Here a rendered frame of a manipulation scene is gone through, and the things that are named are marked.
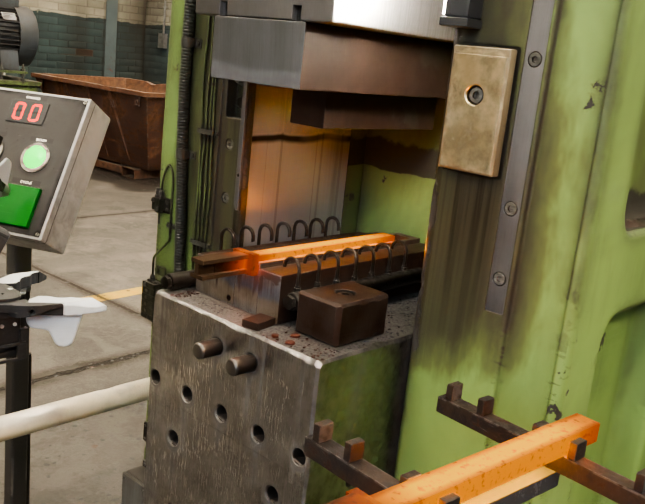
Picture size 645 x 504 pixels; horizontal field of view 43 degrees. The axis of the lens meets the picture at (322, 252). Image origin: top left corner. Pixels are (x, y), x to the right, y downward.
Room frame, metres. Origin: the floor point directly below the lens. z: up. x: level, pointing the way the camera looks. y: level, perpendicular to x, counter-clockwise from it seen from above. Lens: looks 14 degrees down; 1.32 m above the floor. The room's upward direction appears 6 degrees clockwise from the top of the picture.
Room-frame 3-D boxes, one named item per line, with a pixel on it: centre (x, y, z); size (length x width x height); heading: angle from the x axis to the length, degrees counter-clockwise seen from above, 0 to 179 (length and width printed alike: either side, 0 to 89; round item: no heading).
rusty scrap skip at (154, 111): (8.15, 2.02, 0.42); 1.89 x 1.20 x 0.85; 51
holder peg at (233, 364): (1.11, 0.10, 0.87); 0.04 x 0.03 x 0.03; 138
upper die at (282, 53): (1.40, -0.01, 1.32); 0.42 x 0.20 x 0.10; 138
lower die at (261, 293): (1.40, -0.01, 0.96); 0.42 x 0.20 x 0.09; 138
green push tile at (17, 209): (1.41, 0.55, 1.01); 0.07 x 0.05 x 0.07; 73
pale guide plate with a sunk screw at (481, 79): (1.14, -0.19, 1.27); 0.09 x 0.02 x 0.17; 48
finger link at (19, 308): (0.91, 0.34, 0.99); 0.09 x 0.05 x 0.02; 102
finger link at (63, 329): (0.93, 0.30, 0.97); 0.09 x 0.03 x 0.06; 102
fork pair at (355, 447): (0.82, -0.11, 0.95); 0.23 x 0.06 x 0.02; 133
